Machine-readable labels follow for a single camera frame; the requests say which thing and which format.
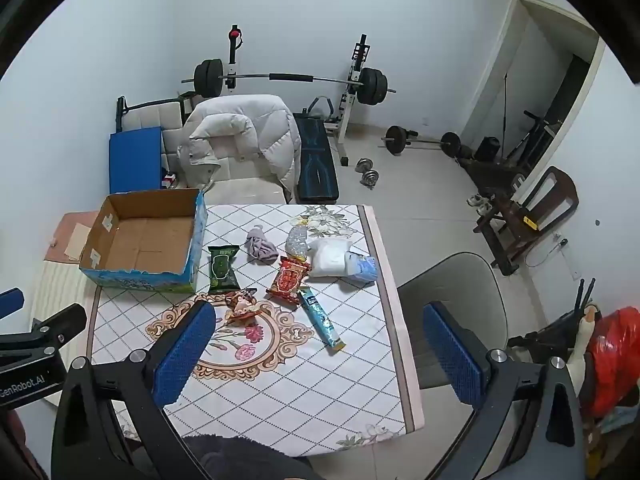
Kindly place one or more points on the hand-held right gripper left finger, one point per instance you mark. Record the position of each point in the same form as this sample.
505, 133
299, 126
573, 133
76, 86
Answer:
185, 355

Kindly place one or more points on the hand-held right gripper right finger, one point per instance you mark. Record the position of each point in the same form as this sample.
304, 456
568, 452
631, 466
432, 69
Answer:
455, 355

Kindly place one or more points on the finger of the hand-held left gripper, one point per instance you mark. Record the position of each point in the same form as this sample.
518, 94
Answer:
60, 322
10, 301

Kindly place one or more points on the small cake snack packet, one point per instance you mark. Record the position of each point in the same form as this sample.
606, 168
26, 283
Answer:
242, 307

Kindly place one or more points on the green wet wipes packet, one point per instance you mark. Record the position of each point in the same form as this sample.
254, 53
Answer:
222, 269

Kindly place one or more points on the cardboard box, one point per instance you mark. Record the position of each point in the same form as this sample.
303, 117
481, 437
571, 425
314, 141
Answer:
145, 242

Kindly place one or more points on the red snack packet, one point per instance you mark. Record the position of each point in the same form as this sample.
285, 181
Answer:
287, 280

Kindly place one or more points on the blue tissue packet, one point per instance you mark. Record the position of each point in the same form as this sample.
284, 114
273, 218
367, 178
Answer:
362, 266

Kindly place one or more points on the purple socks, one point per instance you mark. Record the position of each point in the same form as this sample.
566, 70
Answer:
261, 249

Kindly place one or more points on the blue white tube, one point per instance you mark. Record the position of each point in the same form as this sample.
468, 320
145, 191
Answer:
320, 317

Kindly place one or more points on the silver glitter packet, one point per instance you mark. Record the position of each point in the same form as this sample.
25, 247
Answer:
298, 244

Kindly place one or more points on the white plastic bag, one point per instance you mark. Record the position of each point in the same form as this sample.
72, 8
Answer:
326, 259

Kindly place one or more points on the pink and cream bedcover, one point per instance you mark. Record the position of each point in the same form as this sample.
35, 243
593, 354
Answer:
57, 280

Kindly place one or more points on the grey chair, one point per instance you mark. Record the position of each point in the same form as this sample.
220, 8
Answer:
450, 280

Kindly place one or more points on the tan paper piece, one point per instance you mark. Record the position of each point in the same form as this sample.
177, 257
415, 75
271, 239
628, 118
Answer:
79, 242

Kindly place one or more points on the printed quilted tablecloth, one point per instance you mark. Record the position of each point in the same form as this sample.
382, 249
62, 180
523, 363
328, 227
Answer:
310, 390

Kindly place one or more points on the black router antennas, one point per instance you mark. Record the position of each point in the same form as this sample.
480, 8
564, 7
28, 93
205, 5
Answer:
586, 292

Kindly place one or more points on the dark wooden chair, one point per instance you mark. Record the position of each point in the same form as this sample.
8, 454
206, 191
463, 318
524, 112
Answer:
510, 220

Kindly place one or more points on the pair of white shoes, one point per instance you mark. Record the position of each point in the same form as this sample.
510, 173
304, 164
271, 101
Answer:
480, 202

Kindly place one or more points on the red plastic bag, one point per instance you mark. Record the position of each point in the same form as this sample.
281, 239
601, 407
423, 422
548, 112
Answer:
615, 355

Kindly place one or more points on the beige tufted sofa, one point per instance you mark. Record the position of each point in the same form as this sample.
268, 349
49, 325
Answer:
245, 190

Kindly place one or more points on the small red white box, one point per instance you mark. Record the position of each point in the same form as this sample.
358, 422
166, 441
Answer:
169, 180

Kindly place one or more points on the blue folded mat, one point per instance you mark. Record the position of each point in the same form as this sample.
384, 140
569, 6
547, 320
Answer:
135, 160

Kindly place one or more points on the chrome dumbbell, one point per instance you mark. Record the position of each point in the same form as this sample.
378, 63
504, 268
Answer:
371, 180
363, 165

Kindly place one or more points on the black bag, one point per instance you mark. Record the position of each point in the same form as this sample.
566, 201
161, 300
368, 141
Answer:
486, 149

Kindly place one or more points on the short barbell with black plates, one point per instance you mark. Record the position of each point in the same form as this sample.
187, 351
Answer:
397, 139

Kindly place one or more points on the black weight bench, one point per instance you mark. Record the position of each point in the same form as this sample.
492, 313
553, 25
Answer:
315, 165

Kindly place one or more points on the white puffer jacket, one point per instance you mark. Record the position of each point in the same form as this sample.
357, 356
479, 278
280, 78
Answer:
265, 125

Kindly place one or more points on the barbell on rack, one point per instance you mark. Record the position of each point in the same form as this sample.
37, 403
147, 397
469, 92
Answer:
350, 110

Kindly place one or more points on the racked barbell with black plates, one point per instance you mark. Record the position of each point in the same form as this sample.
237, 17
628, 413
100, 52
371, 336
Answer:
290, 77

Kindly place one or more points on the black exercise frame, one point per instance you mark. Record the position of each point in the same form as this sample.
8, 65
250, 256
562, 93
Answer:
120, 110

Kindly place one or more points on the white door frame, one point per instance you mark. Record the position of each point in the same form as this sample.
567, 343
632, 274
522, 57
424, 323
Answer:
500, 60

